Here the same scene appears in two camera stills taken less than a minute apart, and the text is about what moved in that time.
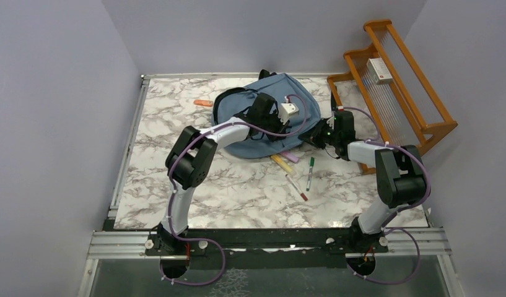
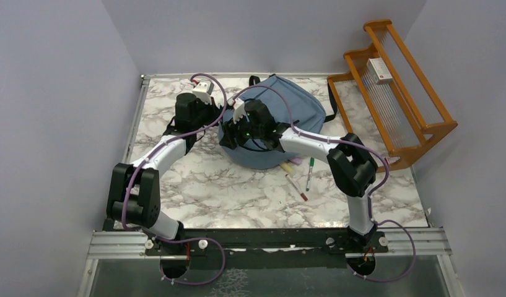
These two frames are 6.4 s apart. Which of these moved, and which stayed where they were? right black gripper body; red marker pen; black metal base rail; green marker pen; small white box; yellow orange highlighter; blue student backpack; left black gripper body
Moved: right black gripper body; blue student backpack; left black gripper body
Stayed: black metal base rail; yellow orange highlighter; red marker pen; small white box; green marker pen
